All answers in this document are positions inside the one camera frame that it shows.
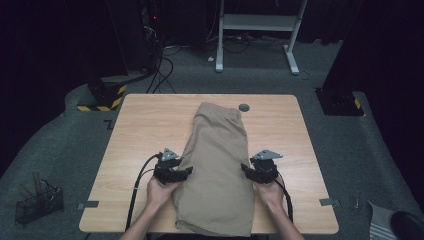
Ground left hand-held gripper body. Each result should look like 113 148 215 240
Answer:
153 147 184 186

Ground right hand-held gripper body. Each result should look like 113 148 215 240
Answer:
249 148 285 185

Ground beige shorts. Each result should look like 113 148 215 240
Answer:
172 101 256 238

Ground person's left hand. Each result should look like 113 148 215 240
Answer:
146 174 182 210

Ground person's right hand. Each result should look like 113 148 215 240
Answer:
252 175 286 212

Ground grey tape strip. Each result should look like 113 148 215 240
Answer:
318 197 342 207
77 200 100 211

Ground yellow-black striped stand base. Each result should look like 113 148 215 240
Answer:
77 71 129 113

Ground black stand base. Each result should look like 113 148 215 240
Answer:
314 87 366 117

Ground grey striped cloth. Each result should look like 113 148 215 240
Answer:
368 201 401 240

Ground dark equipment rack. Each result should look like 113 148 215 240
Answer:
139 0 165 72

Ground person's black shoe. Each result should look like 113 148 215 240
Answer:
389 210 424 240

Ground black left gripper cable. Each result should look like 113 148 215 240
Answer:
124 152 164 232

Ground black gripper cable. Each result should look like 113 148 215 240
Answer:
275 178 295 223
124 152 164 232

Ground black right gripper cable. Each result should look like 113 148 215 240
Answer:
275 178 295 223

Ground black floor cables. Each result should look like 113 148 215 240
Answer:
145 46 183 95

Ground black wire basket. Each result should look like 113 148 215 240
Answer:
14 171 65 226

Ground white metal desk frame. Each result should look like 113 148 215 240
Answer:
214 0 309 76

